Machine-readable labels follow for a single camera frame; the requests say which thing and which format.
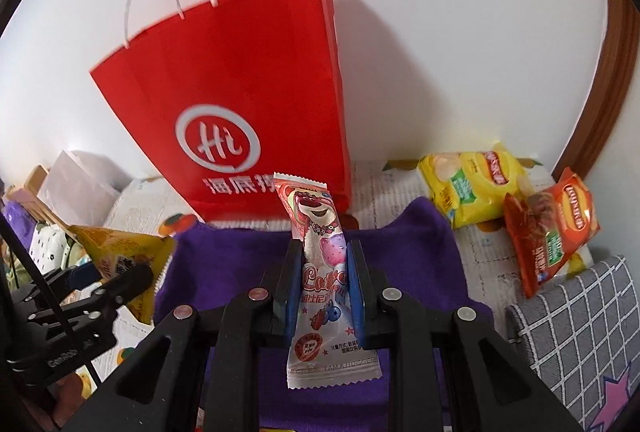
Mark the red paper bag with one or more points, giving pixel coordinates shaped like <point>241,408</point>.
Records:
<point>225,61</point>

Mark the pink bear candy packet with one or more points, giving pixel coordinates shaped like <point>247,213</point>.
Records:
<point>320,212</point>

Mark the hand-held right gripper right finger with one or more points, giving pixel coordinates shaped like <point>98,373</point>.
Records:
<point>356,287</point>

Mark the yellow tea packet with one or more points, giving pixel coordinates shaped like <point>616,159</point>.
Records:
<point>475,192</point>

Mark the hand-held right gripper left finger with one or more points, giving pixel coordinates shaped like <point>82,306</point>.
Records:
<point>295,284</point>

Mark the brown wooden frame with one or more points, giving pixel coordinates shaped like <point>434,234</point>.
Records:
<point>610,86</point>

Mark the yellow biscuit packet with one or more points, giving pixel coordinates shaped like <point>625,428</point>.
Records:
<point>125,247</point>

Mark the orange tea packet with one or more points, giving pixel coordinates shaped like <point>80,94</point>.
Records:
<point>550,232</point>

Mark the grey checked cloth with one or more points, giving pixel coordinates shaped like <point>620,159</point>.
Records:
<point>575,322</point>

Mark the purple towel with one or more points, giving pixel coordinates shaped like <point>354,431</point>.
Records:
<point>415,252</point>

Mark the purple star print cloth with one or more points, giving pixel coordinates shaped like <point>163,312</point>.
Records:
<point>615,407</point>

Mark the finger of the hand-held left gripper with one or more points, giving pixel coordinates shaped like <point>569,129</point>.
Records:
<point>80,276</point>
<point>127,283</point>

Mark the white dotted pouch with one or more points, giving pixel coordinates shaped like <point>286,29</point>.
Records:
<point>50,244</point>

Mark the light wooden rack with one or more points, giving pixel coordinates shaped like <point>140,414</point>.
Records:
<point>35,184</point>

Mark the fruit print lace tablecloth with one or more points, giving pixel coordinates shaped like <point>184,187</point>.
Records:
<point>395,182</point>

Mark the white plastic bag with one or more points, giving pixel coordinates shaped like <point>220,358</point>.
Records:
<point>80,187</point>

